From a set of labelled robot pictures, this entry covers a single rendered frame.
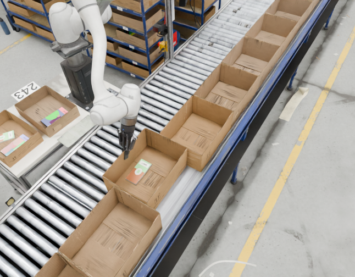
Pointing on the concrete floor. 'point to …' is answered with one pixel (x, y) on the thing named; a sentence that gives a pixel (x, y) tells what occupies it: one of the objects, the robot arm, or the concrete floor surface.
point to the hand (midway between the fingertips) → (125, 153)
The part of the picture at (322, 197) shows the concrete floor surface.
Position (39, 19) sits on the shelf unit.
